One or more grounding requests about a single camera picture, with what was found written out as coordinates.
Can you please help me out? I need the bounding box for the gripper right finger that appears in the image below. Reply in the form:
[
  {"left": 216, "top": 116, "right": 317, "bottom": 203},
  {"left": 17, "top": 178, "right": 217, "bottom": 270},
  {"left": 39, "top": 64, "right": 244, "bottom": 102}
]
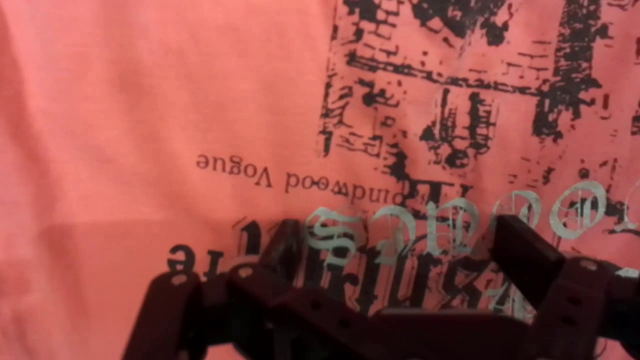
[{"left": 489, "top": 214, "right": 640, "bottom": 360}]

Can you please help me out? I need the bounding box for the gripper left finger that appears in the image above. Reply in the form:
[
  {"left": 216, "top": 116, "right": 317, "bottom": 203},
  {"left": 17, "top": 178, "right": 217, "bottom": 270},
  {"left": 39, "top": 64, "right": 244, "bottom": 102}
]
[{"left": 121, "top": 218, "right": 373, "bottom": 360}]

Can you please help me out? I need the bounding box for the peach printed sweatshirt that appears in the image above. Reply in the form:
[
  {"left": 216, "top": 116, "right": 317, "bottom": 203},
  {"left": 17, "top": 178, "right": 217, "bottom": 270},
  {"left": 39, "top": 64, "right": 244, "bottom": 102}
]
[{"left": 0, "top": 0, "right": 640, "bottom": 360}]

